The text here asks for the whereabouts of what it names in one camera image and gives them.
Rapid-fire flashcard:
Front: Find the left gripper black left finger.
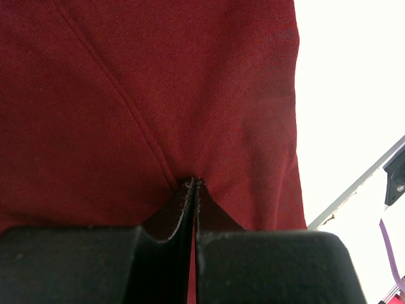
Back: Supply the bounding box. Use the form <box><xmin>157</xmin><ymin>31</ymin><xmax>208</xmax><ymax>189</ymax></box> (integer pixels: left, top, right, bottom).
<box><xmin>1</xmin><ymin>179</ymin><xmax>194</xmax><ymax>303</ymax></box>

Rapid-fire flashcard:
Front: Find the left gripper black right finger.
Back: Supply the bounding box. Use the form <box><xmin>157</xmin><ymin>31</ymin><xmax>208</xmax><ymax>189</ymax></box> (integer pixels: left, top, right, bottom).
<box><xmin>195</xmin><ymin>180</ymin><xmax>366</xmax><ymax>304</ymax></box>

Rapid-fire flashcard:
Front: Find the dark red t-shirt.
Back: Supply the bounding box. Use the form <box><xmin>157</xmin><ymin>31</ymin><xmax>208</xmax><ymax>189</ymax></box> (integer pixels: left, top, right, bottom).
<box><xmin>1</xmin><ymin>1</ymin><xmax>306</xmax><ymax>303</ymax></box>

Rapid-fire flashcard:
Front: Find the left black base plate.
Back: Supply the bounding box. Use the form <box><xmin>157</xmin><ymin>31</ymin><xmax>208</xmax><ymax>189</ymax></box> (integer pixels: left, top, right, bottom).
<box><xmin>383</xmin><ymin>146</ymin><xmax>405</xmax><ymax>206</ymax></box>

